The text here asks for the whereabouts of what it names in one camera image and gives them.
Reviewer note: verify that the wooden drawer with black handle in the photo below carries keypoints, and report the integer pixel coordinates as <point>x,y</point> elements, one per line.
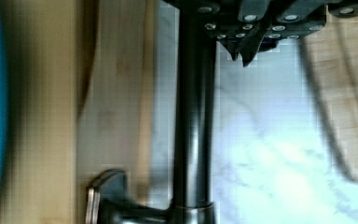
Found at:
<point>81,100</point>

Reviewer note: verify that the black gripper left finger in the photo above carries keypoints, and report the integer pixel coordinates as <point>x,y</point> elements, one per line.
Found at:
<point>239,25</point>

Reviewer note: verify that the bamboo cutting board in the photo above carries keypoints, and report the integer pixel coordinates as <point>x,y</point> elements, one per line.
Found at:
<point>331,56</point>

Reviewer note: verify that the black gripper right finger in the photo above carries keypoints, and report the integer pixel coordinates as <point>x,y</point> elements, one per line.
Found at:
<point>274,20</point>

